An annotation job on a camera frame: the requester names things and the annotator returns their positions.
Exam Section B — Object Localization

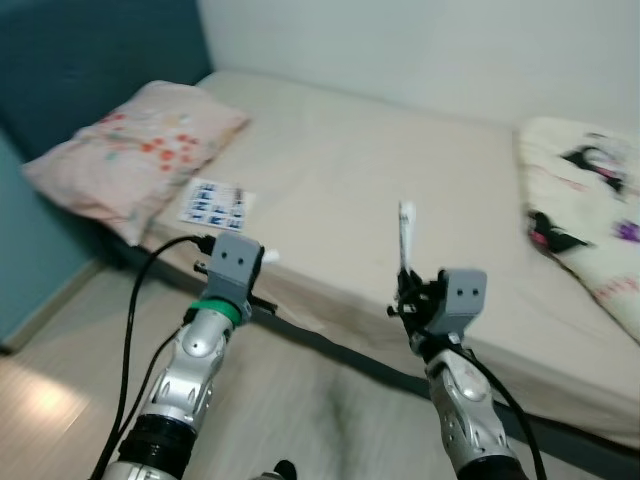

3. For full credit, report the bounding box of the slim white packet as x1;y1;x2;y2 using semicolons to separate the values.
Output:
398;200;417;273

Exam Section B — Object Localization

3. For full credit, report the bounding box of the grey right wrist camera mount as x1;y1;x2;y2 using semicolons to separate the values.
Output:
437;268;489;336

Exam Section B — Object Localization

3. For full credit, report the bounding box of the cream cartoon print blanket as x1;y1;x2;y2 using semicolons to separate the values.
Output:
515;117;640;341

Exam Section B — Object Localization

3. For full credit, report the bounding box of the pink pillow with orange spots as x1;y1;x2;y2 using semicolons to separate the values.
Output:
22;80;251;246

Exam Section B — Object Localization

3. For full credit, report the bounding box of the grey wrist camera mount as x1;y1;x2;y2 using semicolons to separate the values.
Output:
437;268;489;336
208;232;266;306

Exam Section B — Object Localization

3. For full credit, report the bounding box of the white paper with blue print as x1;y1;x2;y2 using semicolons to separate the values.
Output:
180;178;256;229

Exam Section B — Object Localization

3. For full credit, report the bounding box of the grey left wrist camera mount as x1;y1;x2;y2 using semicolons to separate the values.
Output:
208;232;266;306

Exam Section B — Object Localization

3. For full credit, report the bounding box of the teal fabric headboard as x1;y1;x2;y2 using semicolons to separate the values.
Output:
0;0;213;151

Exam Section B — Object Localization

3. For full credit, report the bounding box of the dark teal bed side rail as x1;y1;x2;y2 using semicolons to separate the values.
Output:
130;250;640;480

